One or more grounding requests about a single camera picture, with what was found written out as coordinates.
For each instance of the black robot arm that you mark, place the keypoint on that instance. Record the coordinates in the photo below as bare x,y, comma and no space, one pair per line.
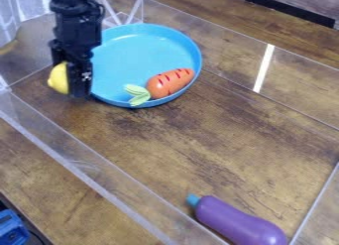
77,35

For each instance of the blue round plastic tray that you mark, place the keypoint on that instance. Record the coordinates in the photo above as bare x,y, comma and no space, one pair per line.
135,52

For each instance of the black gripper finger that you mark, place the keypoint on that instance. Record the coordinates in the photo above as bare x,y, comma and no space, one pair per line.
79,72
57,51

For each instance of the orange toy carrot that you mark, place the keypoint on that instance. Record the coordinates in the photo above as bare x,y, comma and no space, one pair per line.
161,85

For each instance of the blue object at corner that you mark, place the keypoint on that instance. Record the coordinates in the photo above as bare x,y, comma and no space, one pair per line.
13,232

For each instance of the purple toy eggplant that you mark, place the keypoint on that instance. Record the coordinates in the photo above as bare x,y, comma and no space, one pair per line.
241,228

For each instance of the yellow toy lemon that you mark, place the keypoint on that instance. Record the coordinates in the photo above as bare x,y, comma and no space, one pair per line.
57,80

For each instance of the clear acrylic enclosure wall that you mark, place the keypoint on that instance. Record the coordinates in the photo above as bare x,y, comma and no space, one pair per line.
100,174

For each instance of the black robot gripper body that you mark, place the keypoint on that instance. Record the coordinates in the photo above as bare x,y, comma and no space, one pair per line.
77,28

